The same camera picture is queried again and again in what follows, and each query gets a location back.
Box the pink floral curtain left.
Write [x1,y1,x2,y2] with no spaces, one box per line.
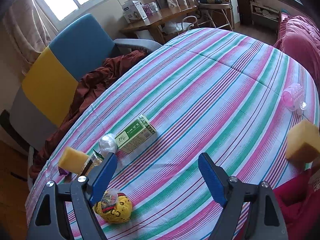
[3,0,52,75]

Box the yellow knitted sock bundle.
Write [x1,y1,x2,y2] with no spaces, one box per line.
[93,189,133,224]

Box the yellow sponge block right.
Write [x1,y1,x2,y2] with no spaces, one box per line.
[285,119,319,163]

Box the white cotton ball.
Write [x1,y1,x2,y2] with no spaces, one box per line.
[99,133,118,158]

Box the dark red blanket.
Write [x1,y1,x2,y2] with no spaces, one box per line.
[29,50,148,179]

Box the striped bed sheet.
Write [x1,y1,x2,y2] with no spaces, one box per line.
[25,28,319,239]

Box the purple snack packet far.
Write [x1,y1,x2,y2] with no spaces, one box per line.
[59,167,69,176]

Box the white carton on desk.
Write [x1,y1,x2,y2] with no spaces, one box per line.
[122,0,148,24]

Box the pink plastic hair roller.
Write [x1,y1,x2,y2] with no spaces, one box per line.
[281,83,307,115]

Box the wooden side desk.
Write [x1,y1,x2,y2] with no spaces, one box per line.
[120,5,197,45]

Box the yellow sponge block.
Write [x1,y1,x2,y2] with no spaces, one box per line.
[58,147,89,174]
[285,119,319,163]

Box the green white small box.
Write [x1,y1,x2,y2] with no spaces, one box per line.
[115,114,156,154]

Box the red pink quilt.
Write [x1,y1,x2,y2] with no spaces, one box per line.
[274,14,319,239]

